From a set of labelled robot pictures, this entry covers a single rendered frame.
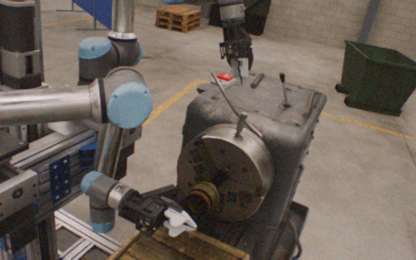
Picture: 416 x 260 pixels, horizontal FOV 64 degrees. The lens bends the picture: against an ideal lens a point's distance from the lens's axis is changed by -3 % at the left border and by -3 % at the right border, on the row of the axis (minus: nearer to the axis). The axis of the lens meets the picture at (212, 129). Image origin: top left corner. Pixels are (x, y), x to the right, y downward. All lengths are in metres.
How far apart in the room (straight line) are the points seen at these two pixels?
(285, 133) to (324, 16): 9.81
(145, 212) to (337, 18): 10.26
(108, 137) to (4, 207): 0.33
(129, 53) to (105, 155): 0.48
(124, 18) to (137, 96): 0.59
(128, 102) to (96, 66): 0.49
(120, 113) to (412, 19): 10.58
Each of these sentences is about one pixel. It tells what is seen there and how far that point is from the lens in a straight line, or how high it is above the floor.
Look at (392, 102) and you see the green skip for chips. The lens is 5.82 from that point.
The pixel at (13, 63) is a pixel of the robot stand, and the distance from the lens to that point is 1.24.
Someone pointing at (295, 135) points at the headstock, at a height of 1.24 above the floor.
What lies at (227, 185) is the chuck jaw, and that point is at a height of 1.11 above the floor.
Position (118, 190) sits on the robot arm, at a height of 1.11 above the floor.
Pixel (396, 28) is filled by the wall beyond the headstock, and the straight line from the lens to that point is 11.10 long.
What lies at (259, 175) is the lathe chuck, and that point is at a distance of 1.06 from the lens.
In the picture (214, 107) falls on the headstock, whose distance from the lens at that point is 1.24.
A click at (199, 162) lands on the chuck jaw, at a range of 1.06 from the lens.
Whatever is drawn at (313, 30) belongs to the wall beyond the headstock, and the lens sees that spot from 10.96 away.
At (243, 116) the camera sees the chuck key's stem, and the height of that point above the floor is 1.31.
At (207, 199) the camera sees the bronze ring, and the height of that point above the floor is 1.11.
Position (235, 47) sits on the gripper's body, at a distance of 1.06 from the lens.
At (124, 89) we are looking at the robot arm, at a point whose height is 1.42.
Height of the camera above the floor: 1.72
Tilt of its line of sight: 26 degrees down
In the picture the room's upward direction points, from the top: 10 degrees clockwise
